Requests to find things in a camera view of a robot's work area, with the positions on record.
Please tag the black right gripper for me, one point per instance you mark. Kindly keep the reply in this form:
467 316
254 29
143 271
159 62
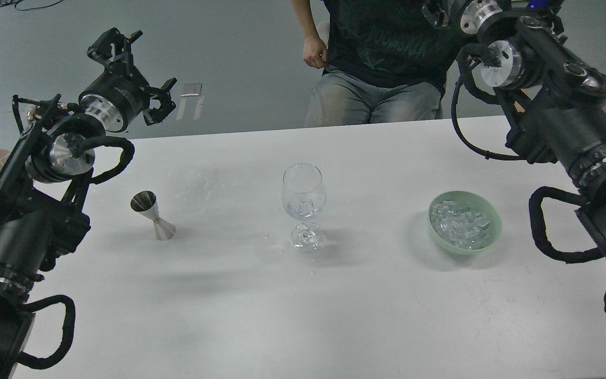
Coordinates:
466 17

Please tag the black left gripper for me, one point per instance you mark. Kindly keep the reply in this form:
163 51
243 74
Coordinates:
112 98

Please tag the steel cocktail jigger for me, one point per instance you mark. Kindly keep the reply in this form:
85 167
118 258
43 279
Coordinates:
145 203

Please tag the ice cube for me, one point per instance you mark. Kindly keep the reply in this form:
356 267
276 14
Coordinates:
307 208

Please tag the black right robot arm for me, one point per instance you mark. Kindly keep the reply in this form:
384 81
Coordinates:
553 101

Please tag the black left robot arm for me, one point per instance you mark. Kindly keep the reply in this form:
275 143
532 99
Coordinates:
63 149

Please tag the clear wine glass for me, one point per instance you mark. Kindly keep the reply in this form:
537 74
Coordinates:
304 196

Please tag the pile of ice cubes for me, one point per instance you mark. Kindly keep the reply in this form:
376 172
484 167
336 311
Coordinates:
460 225

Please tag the person's right hand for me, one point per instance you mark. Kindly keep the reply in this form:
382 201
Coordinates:
315 52

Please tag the seated person in black shirt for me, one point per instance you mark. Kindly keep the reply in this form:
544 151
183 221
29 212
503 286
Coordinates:
386 63

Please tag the green bowl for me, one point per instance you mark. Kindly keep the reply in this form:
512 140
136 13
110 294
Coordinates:
475 201

